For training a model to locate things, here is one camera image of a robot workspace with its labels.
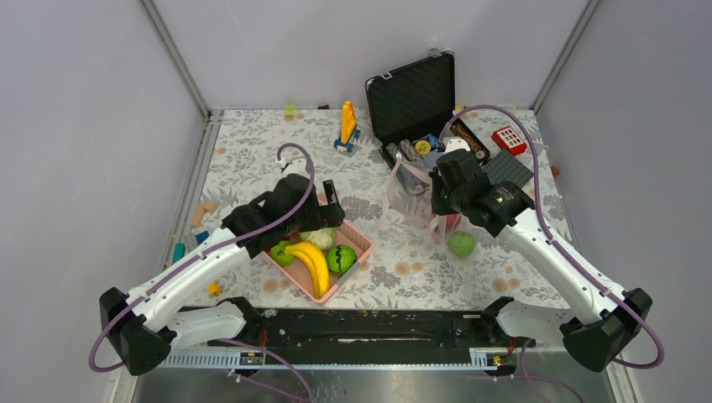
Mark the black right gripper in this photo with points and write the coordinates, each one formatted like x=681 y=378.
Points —
x=438 y=206

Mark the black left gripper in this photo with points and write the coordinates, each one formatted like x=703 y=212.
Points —
x=326 y=216

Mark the green cabbage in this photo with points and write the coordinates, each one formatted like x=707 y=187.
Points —
x=323 y=238

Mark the clear zip top bag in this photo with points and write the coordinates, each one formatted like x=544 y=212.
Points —
x=408 y=190

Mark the dark green watermelon ball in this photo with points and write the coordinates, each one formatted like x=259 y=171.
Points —
x=341 y=258

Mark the light green round fruit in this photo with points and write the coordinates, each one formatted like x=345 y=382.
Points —
x=461 y=244

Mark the red apple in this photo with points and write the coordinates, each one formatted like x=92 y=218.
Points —
x=452 y=222

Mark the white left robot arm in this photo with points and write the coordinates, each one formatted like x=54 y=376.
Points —
x=146 y=323

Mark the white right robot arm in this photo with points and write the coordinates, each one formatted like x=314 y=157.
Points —
x=602 y=316

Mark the pink plastic basket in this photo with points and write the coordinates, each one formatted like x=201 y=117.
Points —
x=298 y=274

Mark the grey studded building plate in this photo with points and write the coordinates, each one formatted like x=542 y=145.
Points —
x=505 y=167

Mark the yellow banana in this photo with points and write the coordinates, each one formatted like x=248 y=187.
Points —
x=315 y=261

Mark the red toy block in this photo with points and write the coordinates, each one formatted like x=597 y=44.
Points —
x=508 y=139

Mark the green pepper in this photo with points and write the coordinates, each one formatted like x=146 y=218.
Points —
x=280 y=256

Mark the yellow toy block vehicle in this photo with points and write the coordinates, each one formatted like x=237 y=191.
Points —
x=349 y=131

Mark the black poker chip case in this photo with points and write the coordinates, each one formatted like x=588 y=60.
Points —
x=411 y=101

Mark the tan wooden block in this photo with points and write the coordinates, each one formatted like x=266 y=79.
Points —
x=200 y=211

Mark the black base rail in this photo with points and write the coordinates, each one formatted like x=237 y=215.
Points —
x=373 y=337

